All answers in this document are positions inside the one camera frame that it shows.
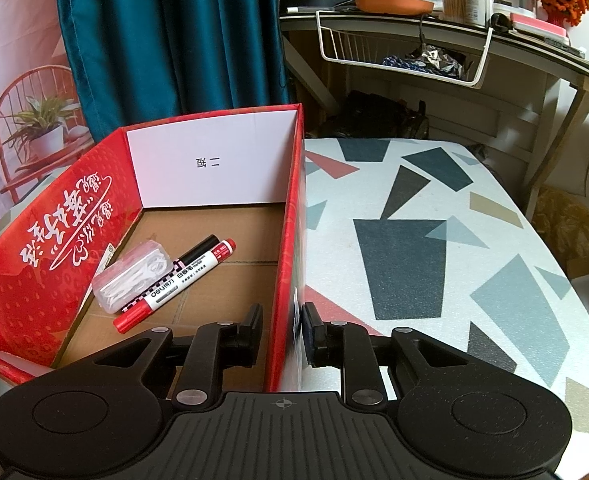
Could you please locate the orange oval tray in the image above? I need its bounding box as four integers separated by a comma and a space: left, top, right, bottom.
354, 0, 434, 16

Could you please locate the printed room backdrop cloth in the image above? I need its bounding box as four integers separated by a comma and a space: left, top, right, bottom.
0, 0, 96, 231

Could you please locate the geometric patterned table cover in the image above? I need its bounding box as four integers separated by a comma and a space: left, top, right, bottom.
304, 139, 589, 479

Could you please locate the pink book stack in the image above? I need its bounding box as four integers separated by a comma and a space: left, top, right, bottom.
510, 13, 569, 44

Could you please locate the red white marker pen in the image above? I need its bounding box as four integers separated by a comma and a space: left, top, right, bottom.
113, 238, 236, 334

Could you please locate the blue curtain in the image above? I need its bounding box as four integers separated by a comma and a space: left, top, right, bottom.
57, 0, 289, 141

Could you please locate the pink checkered black pen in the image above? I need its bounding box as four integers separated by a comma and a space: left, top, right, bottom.
120, 234, 220, 313

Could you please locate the white wire under-shelf basket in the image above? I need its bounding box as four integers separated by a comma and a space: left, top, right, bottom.
315, 8, 496, 90

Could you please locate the cluttered white desk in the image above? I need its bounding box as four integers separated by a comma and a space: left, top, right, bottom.
280, 11, 589, 217

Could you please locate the cotton swab container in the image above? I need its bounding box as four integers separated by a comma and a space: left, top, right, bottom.
442, 0, 467, 23

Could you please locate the red strawberry cardboard box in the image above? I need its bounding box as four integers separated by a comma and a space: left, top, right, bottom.
0, 105, 305, 391

